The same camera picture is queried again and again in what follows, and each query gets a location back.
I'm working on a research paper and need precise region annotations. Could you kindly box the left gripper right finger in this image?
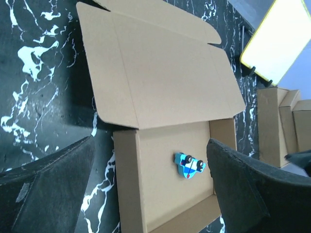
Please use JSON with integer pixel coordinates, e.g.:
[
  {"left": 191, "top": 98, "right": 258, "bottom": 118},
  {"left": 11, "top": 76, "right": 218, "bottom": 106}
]
[{"left": 207, "top": 138, "right": 311, "bottom": 233}]

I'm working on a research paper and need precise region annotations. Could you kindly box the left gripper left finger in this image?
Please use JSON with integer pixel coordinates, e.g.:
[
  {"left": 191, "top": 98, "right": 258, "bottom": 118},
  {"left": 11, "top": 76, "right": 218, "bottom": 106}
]
[{"left": 0, "top": 136, "right": 95, "bottom": 233}]

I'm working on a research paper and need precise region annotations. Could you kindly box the blue toy car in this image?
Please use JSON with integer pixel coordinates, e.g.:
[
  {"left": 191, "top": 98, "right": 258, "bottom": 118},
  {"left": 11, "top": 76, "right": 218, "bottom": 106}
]
[{"left": 174, "top": 152, "right": 206, "bottom": 179}]

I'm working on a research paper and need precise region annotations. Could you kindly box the cardboard box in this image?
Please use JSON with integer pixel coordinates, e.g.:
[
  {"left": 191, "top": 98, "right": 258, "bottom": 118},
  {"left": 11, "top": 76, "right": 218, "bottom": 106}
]
[
  {"left": 279, "top": 90, "right": 311, "bottom": 153},
  {"left": 76, "top": 0, "right": 245, "bottom": 233},
  {"left": 257, "top": 87, "right": 288, "bottom": 168}
]

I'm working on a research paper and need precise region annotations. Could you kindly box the white board yellow frame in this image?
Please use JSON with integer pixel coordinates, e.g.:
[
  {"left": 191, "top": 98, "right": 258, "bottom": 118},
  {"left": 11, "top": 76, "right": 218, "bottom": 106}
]
[{"left": 240, "top": 0, "right": 311, "bottom": 85}]

